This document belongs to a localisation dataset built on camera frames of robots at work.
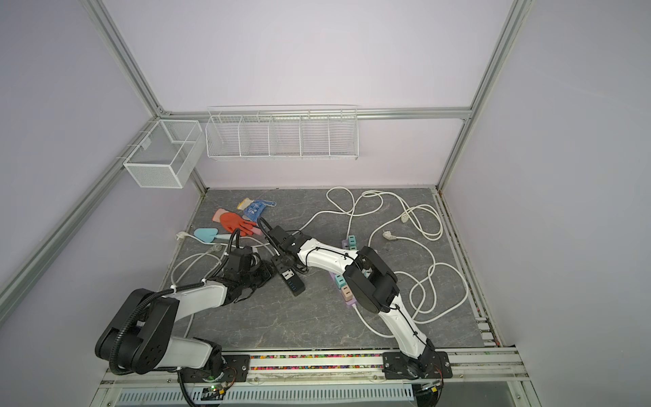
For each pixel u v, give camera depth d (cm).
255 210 112
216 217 109
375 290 53
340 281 84
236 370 73
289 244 73
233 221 108
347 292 81
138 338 43
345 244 99
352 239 94
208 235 105
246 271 74
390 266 57
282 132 98
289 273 91
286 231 76
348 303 84
